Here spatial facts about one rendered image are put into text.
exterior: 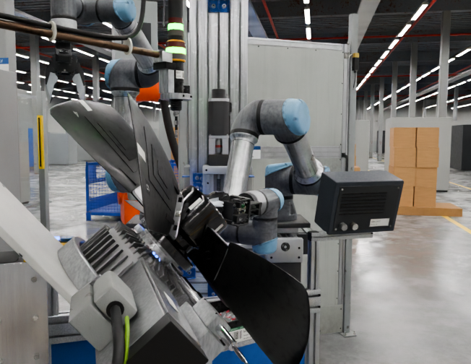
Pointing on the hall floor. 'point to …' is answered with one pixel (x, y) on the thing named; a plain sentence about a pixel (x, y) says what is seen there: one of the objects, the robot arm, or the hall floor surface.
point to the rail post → (313, 339)
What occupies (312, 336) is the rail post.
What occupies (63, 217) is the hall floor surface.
